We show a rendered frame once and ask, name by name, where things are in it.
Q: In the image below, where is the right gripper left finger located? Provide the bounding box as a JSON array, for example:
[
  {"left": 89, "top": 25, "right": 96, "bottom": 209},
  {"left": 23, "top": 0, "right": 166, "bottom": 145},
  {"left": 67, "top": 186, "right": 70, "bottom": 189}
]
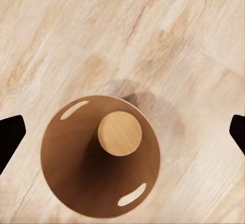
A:
[{"left": 0, "top": 115, "right": 26, "bottom": 175}]

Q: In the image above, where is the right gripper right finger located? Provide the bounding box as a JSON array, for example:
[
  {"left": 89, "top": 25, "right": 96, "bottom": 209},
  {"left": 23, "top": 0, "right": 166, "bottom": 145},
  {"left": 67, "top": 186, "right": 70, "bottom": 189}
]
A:
[{"left": 229, "top": 114, "right": 245, "bottom": 155}]

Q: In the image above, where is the trash can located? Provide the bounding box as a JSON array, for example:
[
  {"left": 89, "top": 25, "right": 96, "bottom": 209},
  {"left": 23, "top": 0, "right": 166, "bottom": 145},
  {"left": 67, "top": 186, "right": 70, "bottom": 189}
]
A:
[{"left": 39, "top": 94, "right": 162, "bottom": 219}]

